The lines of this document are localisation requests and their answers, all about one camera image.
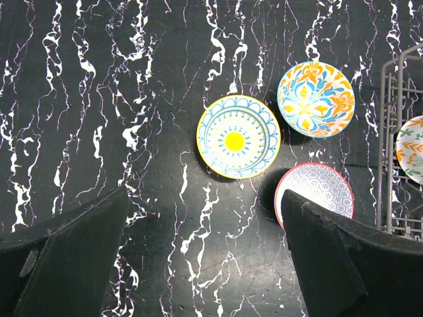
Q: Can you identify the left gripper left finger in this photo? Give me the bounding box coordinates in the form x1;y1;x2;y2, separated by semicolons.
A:
1;188;129;316

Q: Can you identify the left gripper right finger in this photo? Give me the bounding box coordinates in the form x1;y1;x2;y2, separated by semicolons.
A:
282;190;422;316

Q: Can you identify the red rim grey pattern bowl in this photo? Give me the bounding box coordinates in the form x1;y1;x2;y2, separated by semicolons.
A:
274;162;354;226

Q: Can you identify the orange flower leaf bowl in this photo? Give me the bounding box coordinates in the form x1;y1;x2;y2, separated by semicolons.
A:
395;116;423;185

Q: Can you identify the yellow sun pattern bowl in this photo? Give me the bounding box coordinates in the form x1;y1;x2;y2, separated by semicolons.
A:
196;94;282;179

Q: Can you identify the orange blue floral bowl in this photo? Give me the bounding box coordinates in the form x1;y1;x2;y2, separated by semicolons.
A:
277;61;356;139

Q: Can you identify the grey wire dish rack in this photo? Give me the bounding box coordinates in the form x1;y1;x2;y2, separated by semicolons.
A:
375;44;422;242

